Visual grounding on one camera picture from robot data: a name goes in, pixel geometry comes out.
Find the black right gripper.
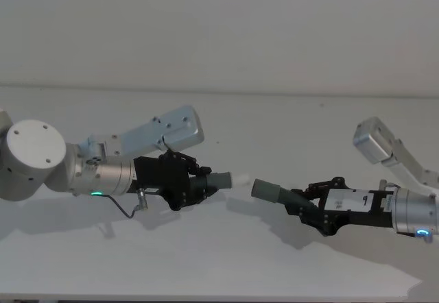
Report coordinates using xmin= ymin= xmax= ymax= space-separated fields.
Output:
xmin=251 ymin=175 xmax=394 ymax=238

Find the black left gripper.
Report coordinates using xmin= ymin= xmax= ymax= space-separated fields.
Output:
xmin=132 ymin=149 xmax=235 ymax=213

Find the white table cloth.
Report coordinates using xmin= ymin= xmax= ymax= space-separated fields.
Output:
xmin=0 ymin=83 xmax=439 ymax=300

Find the thin dark cable silver plug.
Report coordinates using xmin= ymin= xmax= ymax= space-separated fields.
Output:
xmin=102 ymin=187 xmax=149 ymax=220

